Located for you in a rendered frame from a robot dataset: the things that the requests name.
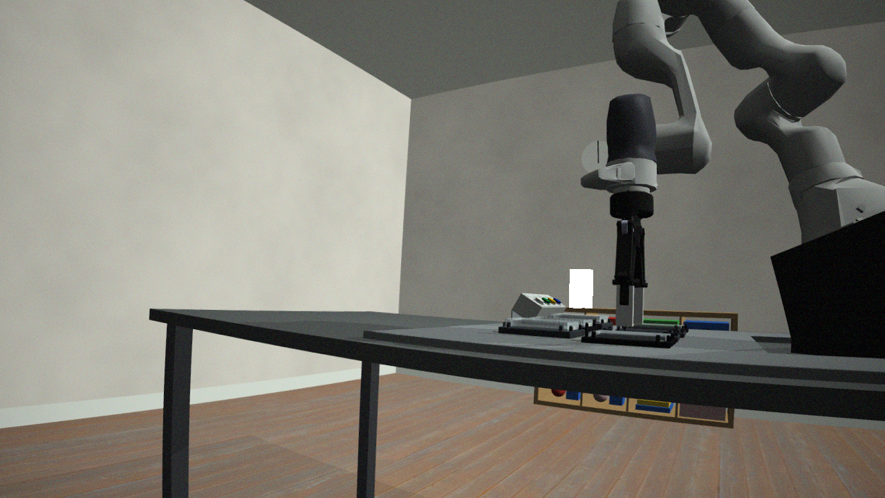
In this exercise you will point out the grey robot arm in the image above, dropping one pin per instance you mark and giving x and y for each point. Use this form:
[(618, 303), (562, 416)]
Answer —
[(827, 193)]

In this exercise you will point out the white button panel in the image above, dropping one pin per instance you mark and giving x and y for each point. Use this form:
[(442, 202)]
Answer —
[(536, 305)]

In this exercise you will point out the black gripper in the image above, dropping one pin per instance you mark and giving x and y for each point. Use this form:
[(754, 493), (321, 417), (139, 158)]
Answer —
[(631, 206)]

